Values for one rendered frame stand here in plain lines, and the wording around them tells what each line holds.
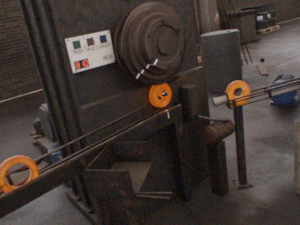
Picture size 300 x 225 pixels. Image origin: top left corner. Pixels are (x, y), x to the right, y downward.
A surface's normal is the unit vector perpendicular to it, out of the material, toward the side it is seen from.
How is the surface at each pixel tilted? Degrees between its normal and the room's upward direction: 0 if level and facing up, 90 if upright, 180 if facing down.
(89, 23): 90
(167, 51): 90
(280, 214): 0
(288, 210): 0
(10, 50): 90
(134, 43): 80
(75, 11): 90
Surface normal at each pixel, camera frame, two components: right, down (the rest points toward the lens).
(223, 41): -0.05, 0.33
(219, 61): -0.35, 0.35
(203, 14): -0.78, 0.32
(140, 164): -0.19, -0.90
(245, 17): 0.51, 0.18
